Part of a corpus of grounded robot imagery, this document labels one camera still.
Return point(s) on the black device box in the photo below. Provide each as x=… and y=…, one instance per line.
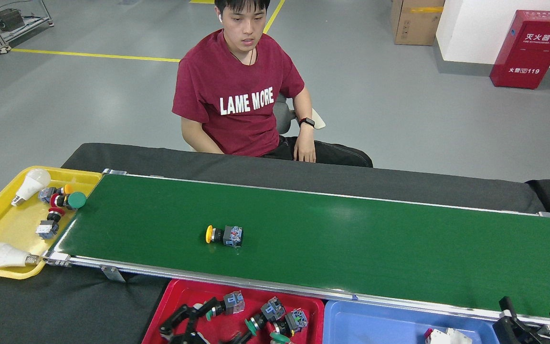
x=7, y=20

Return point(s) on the white circuit breaker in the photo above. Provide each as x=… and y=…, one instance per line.
x=449, y=337

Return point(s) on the yellow plastic tray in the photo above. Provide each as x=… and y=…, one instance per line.
x=12, y=224

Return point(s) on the green conveyor belt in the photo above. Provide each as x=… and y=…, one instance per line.
x=351, y=248

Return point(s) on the white light bulb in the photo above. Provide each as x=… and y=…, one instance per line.
x=3, y=255
x=34, y=181

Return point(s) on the person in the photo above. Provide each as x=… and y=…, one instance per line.
x=237, y=71

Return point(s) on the person's right forearm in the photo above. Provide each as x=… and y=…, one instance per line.
x=198, y=136

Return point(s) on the yellow push button switch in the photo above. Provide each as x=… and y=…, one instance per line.
x=232, y=236
x=47, y=195

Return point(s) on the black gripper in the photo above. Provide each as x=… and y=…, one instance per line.
x=189, y=340

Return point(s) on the black wrist watch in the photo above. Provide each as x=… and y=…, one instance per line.
x=306, y=122

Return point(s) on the red fire extinguisher box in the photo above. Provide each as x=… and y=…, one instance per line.
x=533, y=52

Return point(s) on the person's left hand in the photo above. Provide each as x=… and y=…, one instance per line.
x=305, y=143

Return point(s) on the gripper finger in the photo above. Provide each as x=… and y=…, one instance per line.
x=509, y=329

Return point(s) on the blue plastic tray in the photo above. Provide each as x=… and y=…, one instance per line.
x=375, y=325

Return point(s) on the red mushroom button switch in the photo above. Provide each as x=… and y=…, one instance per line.
x=57, y=200

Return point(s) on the grey office chair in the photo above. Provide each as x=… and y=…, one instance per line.
x=282, y=117

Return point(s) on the brown cardboard box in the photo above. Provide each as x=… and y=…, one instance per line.
x=416, y=24

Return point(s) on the green push button switch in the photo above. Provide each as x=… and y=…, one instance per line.
x=233, y=302
x=77, y=200
x=280, y=338
x=272, y=308

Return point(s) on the red plastic tray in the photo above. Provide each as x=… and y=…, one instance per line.
x=315, y=320

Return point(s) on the person's left forearm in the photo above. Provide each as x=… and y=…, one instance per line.
x=303, y=107

